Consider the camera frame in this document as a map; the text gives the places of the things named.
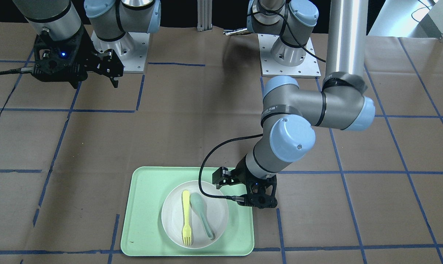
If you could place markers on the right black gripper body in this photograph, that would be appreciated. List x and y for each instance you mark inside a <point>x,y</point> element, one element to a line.
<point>84,48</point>

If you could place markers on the green plastic spoon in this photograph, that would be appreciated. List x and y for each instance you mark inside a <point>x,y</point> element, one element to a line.
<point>198,205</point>

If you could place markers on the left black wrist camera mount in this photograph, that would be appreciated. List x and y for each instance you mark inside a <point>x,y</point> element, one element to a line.
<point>260,193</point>

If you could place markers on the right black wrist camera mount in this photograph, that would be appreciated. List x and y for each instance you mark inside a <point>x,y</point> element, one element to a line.
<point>62,61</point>

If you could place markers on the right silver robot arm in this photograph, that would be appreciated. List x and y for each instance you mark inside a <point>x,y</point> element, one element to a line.
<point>110,19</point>

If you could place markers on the light green tray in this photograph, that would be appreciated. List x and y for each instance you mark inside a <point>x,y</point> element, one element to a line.
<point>143,234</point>

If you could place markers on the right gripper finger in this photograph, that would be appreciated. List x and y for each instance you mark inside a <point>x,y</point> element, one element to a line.
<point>114,81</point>
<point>117,65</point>

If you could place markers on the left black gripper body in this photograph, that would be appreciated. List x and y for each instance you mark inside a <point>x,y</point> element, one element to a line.
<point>240,171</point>

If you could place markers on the metal base plate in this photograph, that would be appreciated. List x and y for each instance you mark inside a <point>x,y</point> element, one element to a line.
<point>132,50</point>
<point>279,59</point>

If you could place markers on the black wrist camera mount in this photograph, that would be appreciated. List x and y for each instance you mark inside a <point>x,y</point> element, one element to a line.
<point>62,61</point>
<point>260,193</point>

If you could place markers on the yellow plastic fork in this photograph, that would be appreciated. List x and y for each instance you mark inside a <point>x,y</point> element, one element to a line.
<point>187,232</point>

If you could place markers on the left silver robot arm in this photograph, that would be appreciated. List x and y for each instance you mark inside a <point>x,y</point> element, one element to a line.
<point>290,113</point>

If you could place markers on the aluminium frame post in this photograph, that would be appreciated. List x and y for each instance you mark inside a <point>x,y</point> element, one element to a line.
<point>204,15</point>

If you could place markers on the white round plate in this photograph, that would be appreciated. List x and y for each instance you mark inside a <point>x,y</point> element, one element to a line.
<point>172,217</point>

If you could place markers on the metal connector plugs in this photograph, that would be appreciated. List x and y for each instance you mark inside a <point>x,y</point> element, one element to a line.
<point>236,32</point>

